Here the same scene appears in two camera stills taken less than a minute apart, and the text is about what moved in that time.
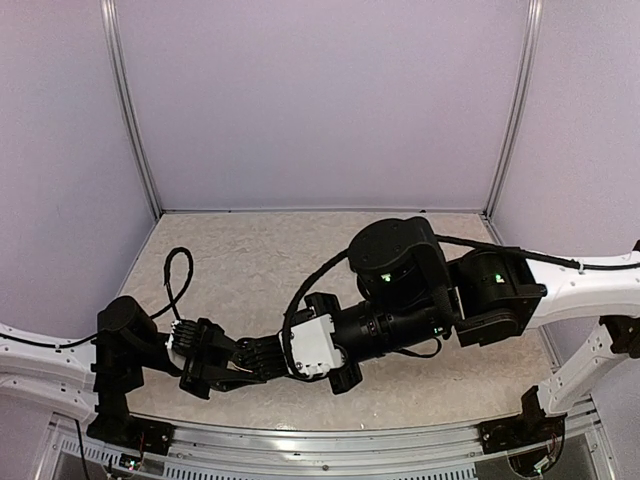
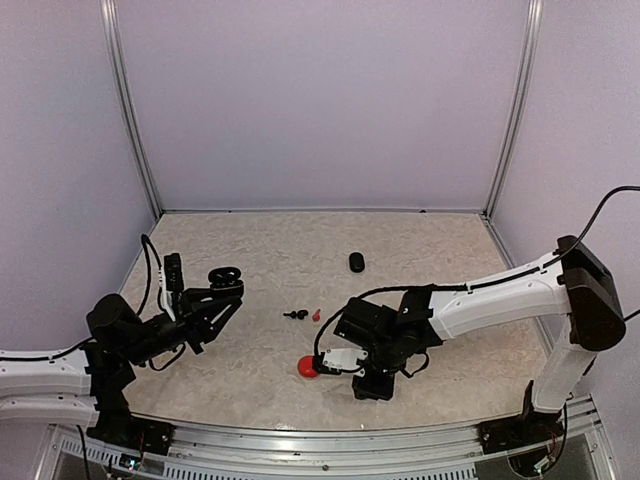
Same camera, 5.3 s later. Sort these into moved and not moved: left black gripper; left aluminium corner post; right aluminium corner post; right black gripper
Moved: right black gripper; left black gripper
Not moved: right aluminium corner post; left aluminium corner post
